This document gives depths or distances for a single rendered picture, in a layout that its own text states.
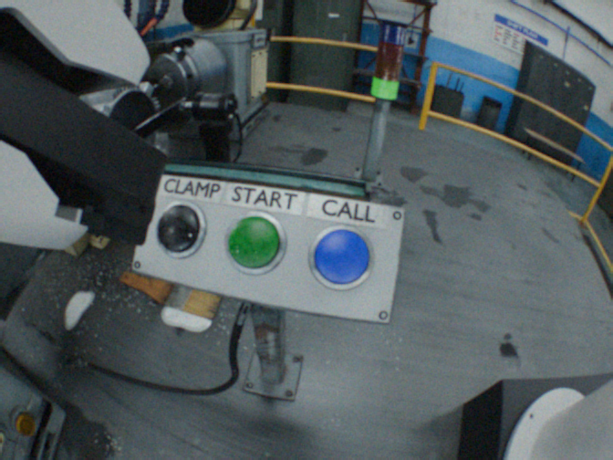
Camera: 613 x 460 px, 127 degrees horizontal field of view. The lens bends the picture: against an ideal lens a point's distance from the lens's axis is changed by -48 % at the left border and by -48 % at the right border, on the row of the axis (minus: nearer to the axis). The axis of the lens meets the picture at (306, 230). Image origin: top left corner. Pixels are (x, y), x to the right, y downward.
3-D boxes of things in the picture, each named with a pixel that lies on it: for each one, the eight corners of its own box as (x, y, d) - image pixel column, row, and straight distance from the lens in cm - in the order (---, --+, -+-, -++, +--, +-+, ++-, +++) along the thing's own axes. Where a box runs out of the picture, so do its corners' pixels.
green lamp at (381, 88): (370, 97, 67) (373, 78, 66) (369, 91, 73) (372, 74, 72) (397, 102, 67) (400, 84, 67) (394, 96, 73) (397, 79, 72)
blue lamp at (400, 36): (379, 40, 65) (381, 22, 65) (377, 39, 71) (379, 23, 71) (407, 47, 66) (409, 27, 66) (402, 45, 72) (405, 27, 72)
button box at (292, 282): (164, 275, 25) (126, 272, 21) (181, 192, 25) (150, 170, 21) (376, 317, 22) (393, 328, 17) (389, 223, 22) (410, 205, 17)
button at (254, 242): (231, 265, 18) (221, 262, 16) (240, 217, 18) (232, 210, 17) (277, 274, 17) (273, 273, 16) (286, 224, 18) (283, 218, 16)
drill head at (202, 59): (109, 147, 82) (95, 57, 77) (184, 99, 112) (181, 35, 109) (185, 150, 66) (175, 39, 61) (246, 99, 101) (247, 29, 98)
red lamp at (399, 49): (376, 59, 65) (379, 40, 65) (375, 57, 71) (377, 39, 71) (403, 65, 66) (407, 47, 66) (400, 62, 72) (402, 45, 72)
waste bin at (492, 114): (490, 129, 579) (499, 100, 570) (496, 136, 544) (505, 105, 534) (472, 122, 567) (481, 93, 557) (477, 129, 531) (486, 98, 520)
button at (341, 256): (311, 279, 17) (309, 279, 15) (319, 230, 18) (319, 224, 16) (360, 287, 17) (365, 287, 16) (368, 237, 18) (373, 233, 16)
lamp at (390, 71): (373, 78, 66) (376, 59, 65) (372, 74, 72) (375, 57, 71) (400, 84, 67) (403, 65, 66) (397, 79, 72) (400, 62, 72)
